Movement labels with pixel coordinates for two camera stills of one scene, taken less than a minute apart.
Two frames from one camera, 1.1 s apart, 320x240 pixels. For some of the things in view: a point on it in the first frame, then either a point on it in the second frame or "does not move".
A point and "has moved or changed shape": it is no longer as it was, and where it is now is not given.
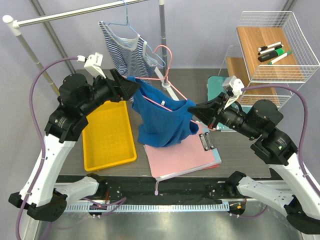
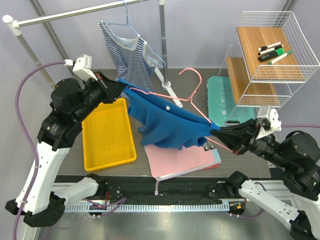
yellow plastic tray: x=108 y=140 does not move
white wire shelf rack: x=268 y=57 does not move
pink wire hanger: x=169 y=110 to x=191 y=99
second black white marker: x=271 y=49 does not move
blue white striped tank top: x=131 y=55 does not move
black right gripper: x=208 y=112 to x=233 y=137
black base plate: x=173 y=190 does not move
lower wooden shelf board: x=237 y=71 does not move
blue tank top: x=163 y=121 has moved or changed shape
